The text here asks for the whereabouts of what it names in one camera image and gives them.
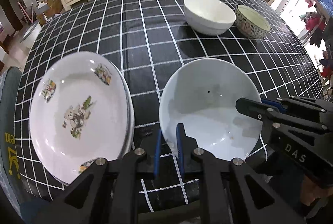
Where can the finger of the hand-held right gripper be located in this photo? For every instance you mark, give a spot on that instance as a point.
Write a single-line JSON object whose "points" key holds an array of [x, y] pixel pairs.
{"points": [[275, 103], [249, 108]]}

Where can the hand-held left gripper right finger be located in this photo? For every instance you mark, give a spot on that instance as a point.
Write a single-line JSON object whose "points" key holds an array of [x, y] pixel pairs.
{"points": [[180, 146]]}

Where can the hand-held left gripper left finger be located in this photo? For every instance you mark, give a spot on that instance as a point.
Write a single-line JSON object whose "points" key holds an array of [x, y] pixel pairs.
{"points": [[157, 159]]}

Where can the white bowl with pink flowers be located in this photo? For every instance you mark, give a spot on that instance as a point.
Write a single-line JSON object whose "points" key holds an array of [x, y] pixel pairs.
{"points": [[208, 88]]}

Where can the flower-patterned bowl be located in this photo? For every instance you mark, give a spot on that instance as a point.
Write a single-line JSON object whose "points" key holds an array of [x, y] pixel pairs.
{"points": [[251, 28]]}

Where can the plain white bowl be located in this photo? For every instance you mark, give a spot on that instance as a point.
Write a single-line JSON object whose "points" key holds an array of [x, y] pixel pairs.
{"points": [[209, 12]]}

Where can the white plate with bear print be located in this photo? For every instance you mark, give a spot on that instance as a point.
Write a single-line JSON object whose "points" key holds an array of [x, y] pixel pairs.
{"points": [[78, 83]]}

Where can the clothes drying rack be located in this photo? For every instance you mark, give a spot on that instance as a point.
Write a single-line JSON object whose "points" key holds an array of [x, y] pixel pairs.
{"points": [[317, 26]]}

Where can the black white checked tablecloth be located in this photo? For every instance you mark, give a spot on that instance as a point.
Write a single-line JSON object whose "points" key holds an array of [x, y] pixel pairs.
{"points": [[145, 31]]}

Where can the white mop bucket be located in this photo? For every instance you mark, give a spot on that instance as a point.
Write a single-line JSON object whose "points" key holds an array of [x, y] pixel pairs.
{"points": [[31, 34]]}

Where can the cardboard boxes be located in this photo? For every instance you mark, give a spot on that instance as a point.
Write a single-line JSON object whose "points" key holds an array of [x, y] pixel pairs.
{"points": [[53, 6]]}

